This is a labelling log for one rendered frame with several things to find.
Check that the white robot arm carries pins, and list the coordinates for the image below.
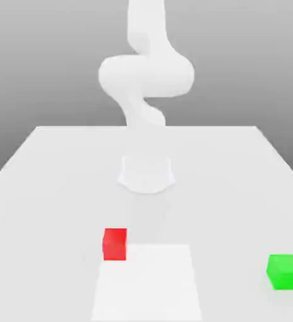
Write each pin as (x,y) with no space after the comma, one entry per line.
(146,75)

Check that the small red cube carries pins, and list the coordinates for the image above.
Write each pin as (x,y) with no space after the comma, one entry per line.
(114,244)

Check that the small green cube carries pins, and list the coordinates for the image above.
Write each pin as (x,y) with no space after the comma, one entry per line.
(284,273)

